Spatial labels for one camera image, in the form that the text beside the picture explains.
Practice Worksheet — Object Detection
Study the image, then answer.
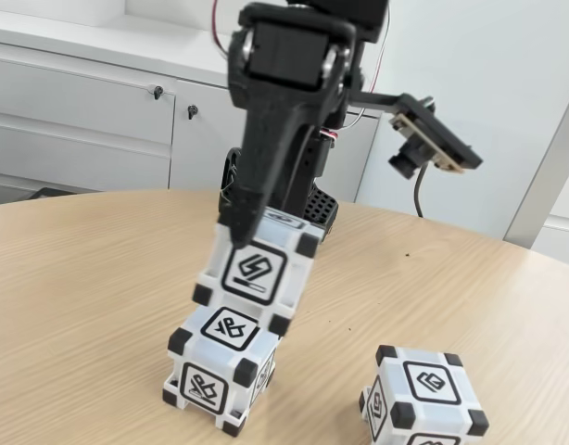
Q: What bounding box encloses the white cube zigzag symbol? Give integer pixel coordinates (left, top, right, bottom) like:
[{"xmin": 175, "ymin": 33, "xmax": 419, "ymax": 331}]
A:
[{"xmin": 191, "ymin": 208, "xmax": 325, "ymax": 335}]

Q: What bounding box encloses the white cube house symbol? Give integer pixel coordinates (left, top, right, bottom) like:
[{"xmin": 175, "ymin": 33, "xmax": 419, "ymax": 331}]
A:
[{"xmin": 360, "ymin": 343, "xmax": 490, "ymax": 445}]

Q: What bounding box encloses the white cabinet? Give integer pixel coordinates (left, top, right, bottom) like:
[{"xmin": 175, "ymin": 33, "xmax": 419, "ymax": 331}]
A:
[{"xmin": 0, "ymin": 8, "xmax": 383, "ymax": 208}]

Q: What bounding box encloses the white cube crossed-loop symbol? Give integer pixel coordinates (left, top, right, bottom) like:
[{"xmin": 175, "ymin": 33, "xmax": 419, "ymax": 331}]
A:
[{"xmin": 162, "ymin": 303, "xmax": 281, "ymax": 439}]

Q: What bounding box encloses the black camera cable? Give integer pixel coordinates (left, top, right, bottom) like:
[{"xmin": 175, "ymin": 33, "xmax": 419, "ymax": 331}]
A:
[{"xmin": 412, "ymin": 164, "xmax": 429, "ymax": 218}]

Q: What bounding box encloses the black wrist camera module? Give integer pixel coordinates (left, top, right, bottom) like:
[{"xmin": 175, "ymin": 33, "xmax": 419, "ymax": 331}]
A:
[{"xmin": 351, "ymin": 90, "xmax": 485, "ymax": 181}]

